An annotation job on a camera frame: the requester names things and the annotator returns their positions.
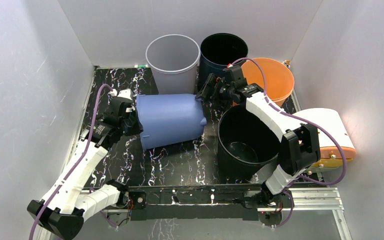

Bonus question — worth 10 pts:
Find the blue plastic bucket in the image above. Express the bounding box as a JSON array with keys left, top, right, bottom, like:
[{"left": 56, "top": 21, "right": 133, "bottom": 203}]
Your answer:
[{"left": 136, "top": 93, "right": 207, "bottom": 151}]

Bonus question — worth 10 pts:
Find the grey plastic bucket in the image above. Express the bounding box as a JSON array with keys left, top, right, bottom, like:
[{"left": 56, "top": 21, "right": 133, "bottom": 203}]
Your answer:
[{"left": 145, "top": 34, "right": 201, "bottom": 95}]

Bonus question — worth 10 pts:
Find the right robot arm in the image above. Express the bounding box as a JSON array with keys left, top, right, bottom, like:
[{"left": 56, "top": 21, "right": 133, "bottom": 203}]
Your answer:
[{"left": 196, "top": 65, "right": 321, "bottom": 207}]

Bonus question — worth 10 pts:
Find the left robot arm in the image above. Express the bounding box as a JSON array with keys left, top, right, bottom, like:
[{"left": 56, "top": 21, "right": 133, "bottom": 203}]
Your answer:
[{"left": 27, "top": 96, "right": 140, "bottom": 240}]

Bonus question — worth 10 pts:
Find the white and orange container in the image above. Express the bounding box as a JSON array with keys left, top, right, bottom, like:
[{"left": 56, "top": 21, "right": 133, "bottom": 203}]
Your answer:
[{"left": 294, "top": 108, "right": 356, "bottom": 171}]

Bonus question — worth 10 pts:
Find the dark blue bucket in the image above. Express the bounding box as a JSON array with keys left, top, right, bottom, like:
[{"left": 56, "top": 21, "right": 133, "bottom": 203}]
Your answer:
[{"left": 197, "top": 33, "right": 249, "bottom": 91}]

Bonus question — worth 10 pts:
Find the orange bucket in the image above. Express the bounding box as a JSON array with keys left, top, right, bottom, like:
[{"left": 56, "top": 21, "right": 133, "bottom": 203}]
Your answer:
[{"left": 241, "top": 57, "right": 295, "bottom": 107}]

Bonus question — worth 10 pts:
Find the large black bucket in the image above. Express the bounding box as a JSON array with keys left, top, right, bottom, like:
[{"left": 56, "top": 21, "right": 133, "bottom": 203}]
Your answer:
[{"left": 217, "top": 105, "right": 280, "bottom": 181}]

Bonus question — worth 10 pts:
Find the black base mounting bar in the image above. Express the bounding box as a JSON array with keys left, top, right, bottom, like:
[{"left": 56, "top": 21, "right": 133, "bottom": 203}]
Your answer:
[{"left": 125, "top": 184, "right": 283, "bottom": 222}]

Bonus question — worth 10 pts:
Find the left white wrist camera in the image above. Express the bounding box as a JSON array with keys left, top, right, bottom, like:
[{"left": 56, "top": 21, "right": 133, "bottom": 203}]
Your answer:
[{"left": 109, "top": 89, "right": 136, "bottom": 116}]

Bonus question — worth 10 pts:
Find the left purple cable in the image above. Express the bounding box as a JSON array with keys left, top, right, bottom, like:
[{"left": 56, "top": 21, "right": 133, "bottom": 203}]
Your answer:
[{"left": 28, "top": 83, "right": 114, "bottom": 240}]

